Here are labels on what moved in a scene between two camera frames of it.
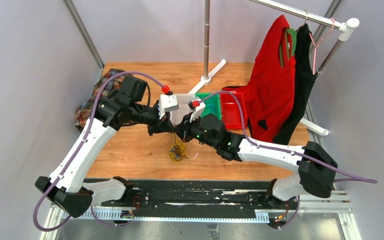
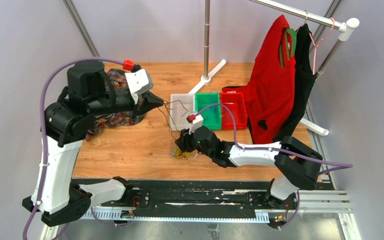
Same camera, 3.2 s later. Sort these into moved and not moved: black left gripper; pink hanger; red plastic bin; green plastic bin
Moved: black left gripper
Not moved: red plastic bin; green plastic bin; pink hanger
